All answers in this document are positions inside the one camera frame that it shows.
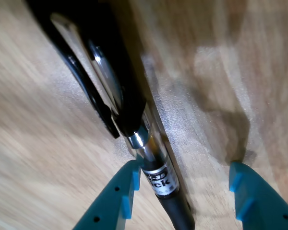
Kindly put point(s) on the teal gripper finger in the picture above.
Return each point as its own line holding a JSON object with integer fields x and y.
{"x": 264, "y": 208}
{"x": 112, "y": 198}

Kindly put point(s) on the black chrome click pen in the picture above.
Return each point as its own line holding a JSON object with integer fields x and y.
{"x": 132, "y": 95}

